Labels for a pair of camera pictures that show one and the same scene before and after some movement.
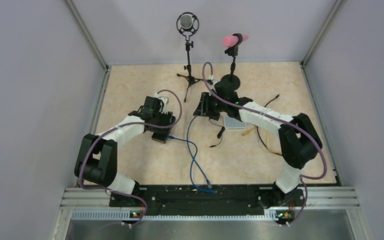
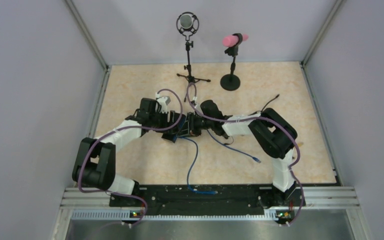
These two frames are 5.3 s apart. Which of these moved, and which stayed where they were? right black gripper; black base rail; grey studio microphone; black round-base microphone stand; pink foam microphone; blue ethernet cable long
Moved: right black gripper; blue ethernet cable long
Stayed: black base rail; black round-base microphone stand; grey studio microphone; pink foam microphone
